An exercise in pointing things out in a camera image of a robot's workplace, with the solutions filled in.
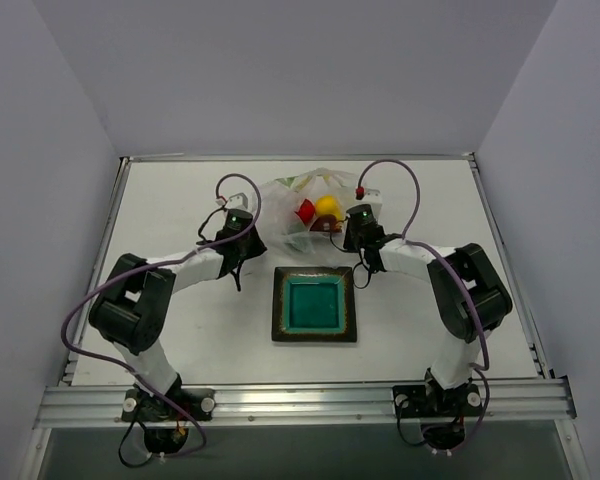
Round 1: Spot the aluminium mounting rail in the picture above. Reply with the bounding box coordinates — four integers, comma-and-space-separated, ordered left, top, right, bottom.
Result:
34, 379, 576, 429

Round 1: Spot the teal square ceramic plate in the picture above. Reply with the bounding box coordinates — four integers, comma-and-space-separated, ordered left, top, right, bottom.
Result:
271, 267, 358, 343

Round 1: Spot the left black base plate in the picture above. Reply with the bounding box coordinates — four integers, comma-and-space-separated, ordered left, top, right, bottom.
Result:
120, 386, 216, 423

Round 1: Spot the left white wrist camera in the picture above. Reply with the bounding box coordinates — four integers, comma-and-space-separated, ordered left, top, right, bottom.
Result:
216, 193, 249, 211

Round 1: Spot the green fake fruit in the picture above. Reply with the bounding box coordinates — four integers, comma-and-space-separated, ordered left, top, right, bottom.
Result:
285, 236, 311, 253

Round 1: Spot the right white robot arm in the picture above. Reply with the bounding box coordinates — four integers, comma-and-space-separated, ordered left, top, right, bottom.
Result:
343, 204, 513, 413

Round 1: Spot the dark purple fake fruit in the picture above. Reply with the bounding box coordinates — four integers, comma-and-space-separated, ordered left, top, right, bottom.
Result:
310, 214, 343, 234

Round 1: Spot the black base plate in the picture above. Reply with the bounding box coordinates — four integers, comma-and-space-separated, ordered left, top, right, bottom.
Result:
120, 386, 216, 423
392, 382, 483, 419

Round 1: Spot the red fake apple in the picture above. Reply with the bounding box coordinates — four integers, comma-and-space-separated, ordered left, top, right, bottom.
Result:
295, 199, 316, 225

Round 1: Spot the translucent plastic bag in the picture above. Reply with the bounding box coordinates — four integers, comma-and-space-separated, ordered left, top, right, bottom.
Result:
257, 168, 360, 266

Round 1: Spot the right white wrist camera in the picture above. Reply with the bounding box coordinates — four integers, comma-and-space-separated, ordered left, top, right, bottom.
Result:
355, 187, 383, 217

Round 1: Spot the yellow fake lemon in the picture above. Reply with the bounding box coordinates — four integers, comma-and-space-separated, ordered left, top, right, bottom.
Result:
314, 195, 343, 220

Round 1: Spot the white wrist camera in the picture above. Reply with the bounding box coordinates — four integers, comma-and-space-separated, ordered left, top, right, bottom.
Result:
355, 187, 383, 217
216, 193, 249, 211

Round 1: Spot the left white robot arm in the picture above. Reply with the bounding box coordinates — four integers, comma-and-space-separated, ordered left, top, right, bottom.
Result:
88, 208, 266, 419

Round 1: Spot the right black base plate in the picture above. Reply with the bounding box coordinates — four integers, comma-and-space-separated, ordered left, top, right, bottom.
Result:
392, 382, 483, 419

